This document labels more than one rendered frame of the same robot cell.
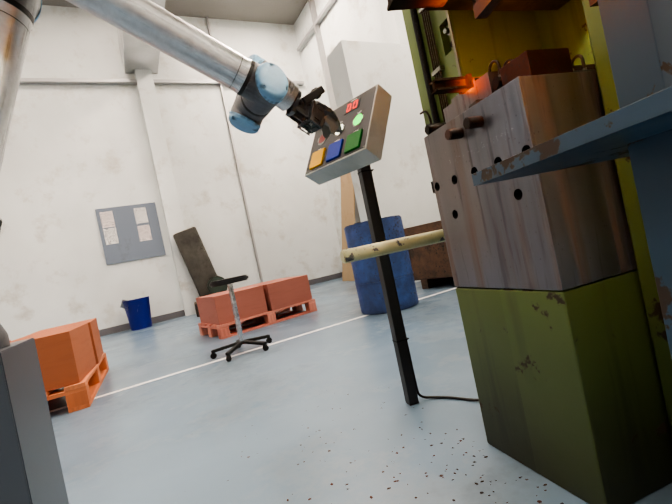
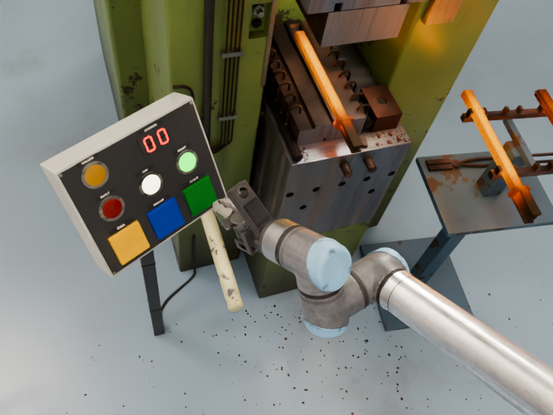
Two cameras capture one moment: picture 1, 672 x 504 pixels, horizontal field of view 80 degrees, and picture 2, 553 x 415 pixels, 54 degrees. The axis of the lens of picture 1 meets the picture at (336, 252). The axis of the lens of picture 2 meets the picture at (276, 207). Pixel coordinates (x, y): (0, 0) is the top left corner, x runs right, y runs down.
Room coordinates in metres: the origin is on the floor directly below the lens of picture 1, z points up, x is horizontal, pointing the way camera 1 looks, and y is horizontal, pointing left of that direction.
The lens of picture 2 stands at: (1.38, 0.59, 2.09)
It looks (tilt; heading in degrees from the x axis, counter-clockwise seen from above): 56 degrees down; 258
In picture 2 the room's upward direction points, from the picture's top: 13 degrees clockwise
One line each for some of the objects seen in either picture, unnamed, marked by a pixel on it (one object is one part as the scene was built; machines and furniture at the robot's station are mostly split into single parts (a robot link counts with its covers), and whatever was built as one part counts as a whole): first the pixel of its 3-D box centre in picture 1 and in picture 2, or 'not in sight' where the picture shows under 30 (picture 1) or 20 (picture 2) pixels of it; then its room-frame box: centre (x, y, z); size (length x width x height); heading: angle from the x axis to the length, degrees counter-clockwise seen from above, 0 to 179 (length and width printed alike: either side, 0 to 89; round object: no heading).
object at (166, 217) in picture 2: (335, 151); (165, 217); (1.49, -0.07, 1.01); 0.07 x 0.05 x 0.07; 43
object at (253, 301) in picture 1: (255, 304); not in sight; (4.72, 1.06, 0.22); 1.24 x 0.89 x 0.44; 119
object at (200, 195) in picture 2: (354, 141); (199, 195); (1.41, -0.14, 1.01); 0.07 x 0.05 x 0.07; 43
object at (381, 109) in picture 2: (535, 72); (378, 108); (0.91, -0.53, 0.95); 0.12 x 0.09 x 0.07; 108
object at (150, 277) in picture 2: (384, 267); (148, 268); (1.57, -0.17, 0.54); 0.04 x 0.04 x 1.08; 18
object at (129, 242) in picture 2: (318, 159); (128, 242); (1.56, -0.01, 1.01); 0.07 x 0.05 x 0.07; 43
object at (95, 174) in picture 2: not in sight; (95, 174); (1.62, -0.07, 1.16); 0.05 x 0.03 x 0.04; 18
